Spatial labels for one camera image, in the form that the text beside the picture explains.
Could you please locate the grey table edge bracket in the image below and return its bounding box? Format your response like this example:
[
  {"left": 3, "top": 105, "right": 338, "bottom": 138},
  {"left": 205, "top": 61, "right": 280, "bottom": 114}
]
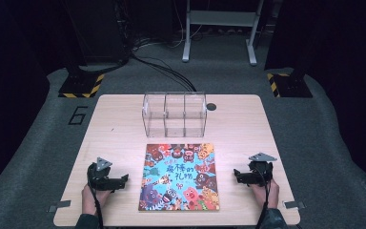
[
  {"left": 46, "top": 199, "right": 72, "bottom": 214},
  {"left": 282, "top": 199, "right": 307, "bottom": 210}
]

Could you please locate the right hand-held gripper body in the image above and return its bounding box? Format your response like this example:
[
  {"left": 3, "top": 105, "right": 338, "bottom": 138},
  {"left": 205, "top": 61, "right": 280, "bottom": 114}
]
[{"left": 248, "top": 152, "right": 277, "bottom": 188}]

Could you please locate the colourful picture book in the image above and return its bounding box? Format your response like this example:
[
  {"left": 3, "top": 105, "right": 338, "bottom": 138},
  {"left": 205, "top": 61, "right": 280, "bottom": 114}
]
[{"left": 137, "top": 142, "right": 221, "bottom": 212}]

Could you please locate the left hand-held gripper cable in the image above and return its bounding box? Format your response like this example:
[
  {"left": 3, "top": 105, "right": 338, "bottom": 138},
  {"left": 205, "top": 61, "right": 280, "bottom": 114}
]
[{"left": 88, "top": 179, "right": 105, "bottom": 229}]

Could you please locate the right hand-held gripper cable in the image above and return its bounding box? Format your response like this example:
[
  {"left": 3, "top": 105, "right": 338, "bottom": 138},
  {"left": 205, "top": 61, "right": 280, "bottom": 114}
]
[{"left": 254, "top": 166, "right": 274, "bottom": 229}]

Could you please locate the hand-held gripper cable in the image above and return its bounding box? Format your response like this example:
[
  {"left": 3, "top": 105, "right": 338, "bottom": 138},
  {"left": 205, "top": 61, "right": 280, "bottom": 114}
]
[
  {"left": 88, "top": 179, "right": 105, "bottom": 229},
  {"left": 254, "top": 166, "right": 274, "bottom": 229}
]

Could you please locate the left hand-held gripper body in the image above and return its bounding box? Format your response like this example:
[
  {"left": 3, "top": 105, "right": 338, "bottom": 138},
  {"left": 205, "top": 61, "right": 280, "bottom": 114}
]
[{"left": 87, "top": 156, "right": 113, "bottom": 192}]

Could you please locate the black floor cable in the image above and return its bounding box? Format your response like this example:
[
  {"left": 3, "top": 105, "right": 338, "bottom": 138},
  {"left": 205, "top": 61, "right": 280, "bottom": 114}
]
[{"left": 131, "top": 52, "right": 198, "bottom": 94}]

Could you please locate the white floor cable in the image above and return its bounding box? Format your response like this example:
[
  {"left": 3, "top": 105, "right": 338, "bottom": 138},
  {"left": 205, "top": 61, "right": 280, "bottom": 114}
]
[{"left": 132, "top": 31, "right": 186, "bottom": 52}]

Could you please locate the person's left hand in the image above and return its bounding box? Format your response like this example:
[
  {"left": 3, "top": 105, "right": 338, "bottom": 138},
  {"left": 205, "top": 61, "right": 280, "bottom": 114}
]
[{"left": 81, "top": 185, "right": 112, "bottom": 216}]

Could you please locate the clear acrylic book rack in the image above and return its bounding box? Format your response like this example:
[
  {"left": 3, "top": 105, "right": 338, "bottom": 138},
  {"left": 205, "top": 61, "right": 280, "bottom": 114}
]
[{"left": 141, "top": 91, "right": 209, "bottom": 138}]

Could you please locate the white metal stand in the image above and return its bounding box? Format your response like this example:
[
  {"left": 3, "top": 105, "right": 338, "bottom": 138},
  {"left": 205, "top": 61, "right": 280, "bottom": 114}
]
[{"left": 181, "top": 0, "right": 265, "bottom": 67}]

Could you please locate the dark equipment cabinet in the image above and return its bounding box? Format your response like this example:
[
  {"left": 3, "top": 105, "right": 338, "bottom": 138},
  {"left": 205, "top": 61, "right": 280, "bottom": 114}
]
[{"left": 62, "top": 0, "right": 131, "bottom": 65}]

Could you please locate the striped black base plate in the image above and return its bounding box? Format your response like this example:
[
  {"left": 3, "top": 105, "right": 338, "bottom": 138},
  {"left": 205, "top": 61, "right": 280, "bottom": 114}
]
[
  {"left": 57, "top": 72, "right": 106, "bottom": 99},
  {"left": 266, "top": 72, "right": 314, "bottom": 99}
]

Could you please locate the person's right hand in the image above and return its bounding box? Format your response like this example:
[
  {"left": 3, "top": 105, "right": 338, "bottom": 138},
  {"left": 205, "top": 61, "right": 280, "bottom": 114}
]
[{"left": 250, "top": 178, "right": 281, "bottom": 211}]

